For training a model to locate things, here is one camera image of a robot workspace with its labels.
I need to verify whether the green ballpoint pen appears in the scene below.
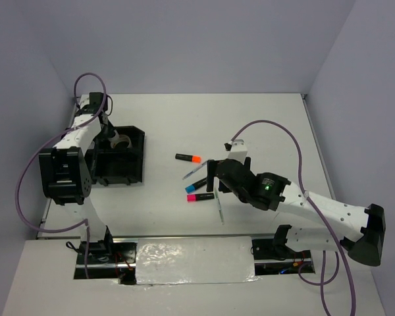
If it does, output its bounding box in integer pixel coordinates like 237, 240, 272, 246
214, 188, 224, 225

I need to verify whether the orange highlighter marker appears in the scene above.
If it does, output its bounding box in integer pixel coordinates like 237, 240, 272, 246
174, 153, 201, 163

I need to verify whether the blue ballpoint pen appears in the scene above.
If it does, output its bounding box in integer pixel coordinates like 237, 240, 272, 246
182, 160, 207, 180

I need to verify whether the blue highlighter marker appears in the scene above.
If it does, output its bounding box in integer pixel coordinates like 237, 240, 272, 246
185, 178, 207, 194

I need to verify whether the pink highlighter marker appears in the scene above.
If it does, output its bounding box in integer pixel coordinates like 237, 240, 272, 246
186, 193, 215, 203

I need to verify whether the large brown tape roll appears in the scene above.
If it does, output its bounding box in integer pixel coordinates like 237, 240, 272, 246
108, 133, 132, 149

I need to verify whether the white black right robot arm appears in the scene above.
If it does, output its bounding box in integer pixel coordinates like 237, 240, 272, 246
207, 158, 386, 267

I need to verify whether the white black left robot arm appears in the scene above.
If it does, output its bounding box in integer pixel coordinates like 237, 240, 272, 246
39, 92, 119, 263

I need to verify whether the black four-compartment organizer tray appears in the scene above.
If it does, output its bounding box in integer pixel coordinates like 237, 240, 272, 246
85, 126, 145, 186

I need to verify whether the silver foil sheet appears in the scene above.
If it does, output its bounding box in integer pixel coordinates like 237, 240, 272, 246
136, 236, 257, 285

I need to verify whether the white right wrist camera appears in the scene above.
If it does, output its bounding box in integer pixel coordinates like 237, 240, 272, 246
224, 139, 248, 164

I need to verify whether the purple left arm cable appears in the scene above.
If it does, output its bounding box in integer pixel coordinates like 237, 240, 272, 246
14, 72, 107, 279

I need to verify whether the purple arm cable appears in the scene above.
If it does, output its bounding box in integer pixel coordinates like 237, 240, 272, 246
14, 72, 107, 279
232, 119, 357, 316

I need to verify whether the metal base rail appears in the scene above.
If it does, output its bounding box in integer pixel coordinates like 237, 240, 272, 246
73, 236, 314, 286

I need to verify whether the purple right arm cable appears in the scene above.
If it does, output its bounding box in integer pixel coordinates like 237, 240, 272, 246
232, 119, 357, 316

